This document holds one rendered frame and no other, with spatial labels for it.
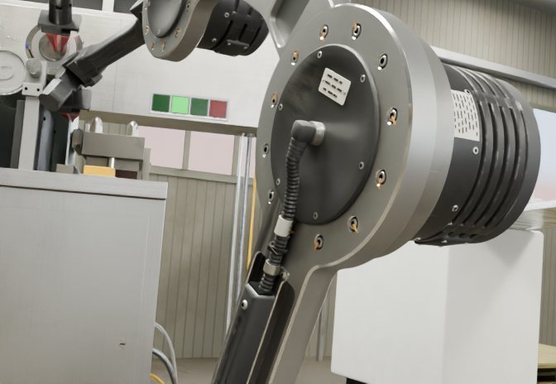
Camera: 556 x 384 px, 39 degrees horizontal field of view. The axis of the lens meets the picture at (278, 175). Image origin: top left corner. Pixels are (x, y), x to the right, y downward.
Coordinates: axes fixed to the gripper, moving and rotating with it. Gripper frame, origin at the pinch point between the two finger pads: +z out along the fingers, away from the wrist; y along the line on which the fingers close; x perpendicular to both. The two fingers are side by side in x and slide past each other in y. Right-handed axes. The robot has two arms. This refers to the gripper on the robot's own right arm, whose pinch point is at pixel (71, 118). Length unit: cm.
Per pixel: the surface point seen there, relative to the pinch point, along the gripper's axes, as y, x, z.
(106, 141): 10.0, -7.8, -2.2
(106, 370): 16, -67, 5
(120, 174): 14.3, -11.8, 6.8
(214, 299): 76, 91, 297
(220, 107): 43, 26, 20
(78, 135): 2.3, -4.4, 1.2
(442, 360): 165, -1, 151
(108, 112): 8.3, 21.7, 23.1
